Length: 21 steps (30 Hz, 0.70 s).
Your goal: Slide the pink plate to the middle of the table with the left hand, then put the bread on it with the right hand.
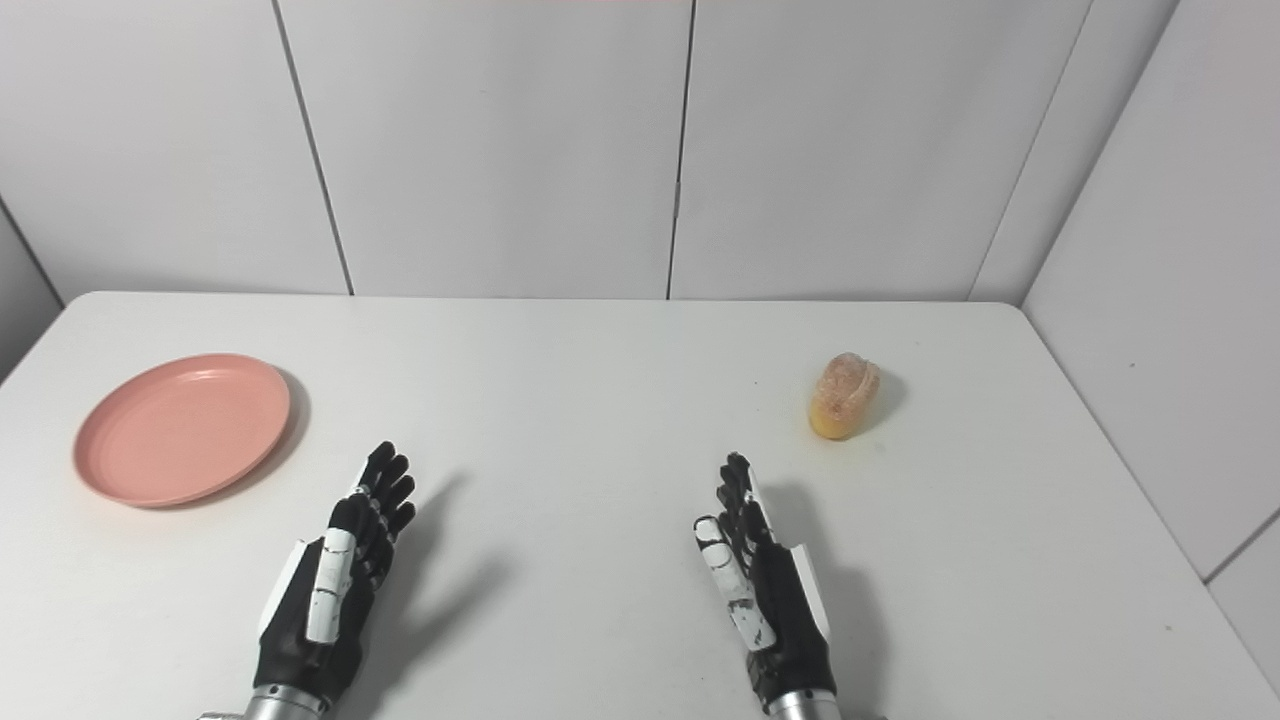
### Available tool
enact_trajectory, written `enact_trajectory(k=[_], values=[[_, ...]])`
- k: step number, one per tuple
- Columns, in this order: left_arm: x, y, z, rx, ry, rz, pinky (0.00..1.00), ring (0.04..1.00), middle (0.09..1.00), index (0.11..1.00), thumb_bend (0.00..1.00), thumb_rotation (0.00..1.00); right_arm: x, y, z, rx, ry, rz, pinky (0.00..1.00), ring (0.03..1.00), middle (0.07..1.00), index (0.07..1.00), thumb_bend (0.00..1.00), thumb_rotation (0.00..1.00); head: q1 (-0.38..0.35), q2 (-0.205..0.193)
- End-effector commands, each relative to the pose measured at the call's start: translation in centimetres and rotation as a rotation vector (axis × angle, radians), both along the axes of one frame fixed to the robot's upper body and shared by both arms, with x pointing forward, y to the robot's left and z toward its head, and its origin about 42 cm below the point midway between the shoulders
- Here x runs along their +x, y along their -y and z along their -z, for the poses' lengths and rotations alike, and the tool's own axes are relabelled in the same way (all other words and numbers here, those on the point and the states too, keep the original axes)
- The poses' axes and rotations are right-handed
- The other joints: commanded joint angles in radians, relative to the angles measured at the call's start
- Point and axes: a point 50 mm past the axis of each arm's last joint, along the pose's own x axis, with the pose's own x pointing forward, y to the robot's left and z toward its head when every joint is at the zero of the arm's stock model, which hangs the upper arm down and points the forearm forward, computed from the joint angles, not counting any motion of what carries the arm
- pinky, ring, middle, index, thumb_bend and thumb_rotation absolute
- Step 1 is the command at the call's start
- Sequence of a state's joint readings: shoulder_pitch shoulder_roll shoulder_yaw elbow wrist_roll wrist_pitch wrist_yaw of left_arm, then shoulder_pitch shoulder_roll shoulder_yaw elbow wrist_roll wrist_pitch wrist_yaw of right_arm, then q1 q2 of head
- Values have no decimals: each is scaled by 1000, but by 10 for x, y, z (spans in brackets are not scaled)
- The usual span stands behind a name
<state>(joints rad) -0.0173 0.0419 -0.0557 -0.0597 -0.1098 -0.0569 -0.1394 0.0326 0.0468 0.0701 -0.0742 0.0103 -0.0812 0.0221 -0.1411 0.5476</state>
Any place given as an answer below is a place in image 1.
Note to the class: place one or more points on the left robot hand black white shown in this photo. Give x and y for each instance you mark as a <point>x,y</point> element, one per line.
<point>330,580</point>

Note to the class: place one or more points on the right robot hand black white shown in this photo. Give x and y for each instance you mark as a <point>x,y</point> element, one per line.
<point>770,590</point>

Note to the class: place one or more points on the sugared bread roll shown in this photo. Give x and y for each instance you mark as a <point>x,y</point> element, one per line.
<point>845,395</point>

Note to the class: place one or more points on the pink round plate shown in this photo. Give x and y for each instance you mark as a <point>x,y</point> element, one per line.
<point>182,428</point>

